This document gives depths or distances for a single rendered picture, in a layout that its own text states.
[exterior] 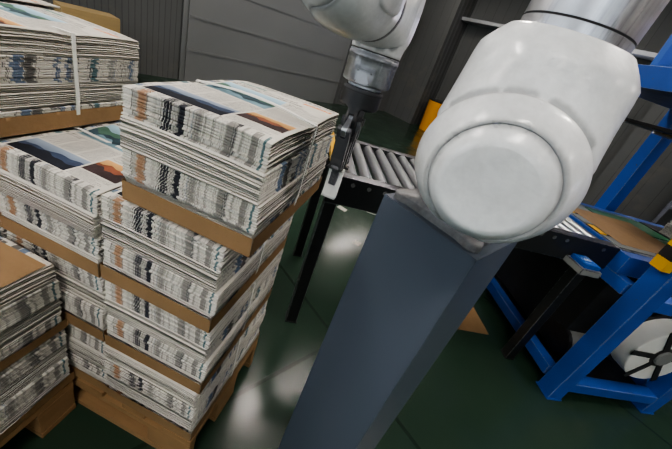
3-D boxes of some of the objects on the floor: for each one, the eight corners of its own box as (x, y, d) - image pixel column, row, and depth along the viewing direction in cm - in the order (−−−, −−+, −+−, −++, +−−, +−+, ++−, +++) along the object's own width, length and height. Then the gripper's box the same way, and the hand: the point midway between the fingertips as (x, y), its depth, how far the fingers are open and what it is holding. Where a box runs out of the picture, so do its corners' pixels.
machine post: (546, 399, 153) (873, 85, 86) (535, 381, 161) (827, 80, 94) (561, 401, 155) (893, 94, 87) (549, 384, 163) (846, 89, 95)
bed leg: (505, 358, 169) (584, 265, 139) (499, 349, 174) (575, 256, 145) (514, 360, 170) (595, 267, 140) (508, 350, 175) (585, 259, 146)
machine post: (538, 292, 241) (697, 94, 173) (531, 284, 248) (681, 91, 181) (547, 294, 242) (708, 99, 175) (540, 286, 250) (692, 96, 182)
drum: (438, 134, 736) (452, 105, 704) (428, 133, 705) (442, 103, 674) (424, 127, 763) (436, 98, 732) (413, 126, 732) (426, 96, 701)
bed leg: (284, 321, 148) (323, 201, 118) (285, 311, 153) (323, 194, 123) (296, 323, 149) (337, 205, 119) (297, 313, 154) (337, 198, 124)
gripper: (354, 78, 63) (322, 180, 73) (336, 80, 51) (301, 201, 62) (388, 91, 62) (351, 192, 72) (378, 95, 50) (335, 215, 61)
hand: (333, 182), depth 66 cm, fingers closed
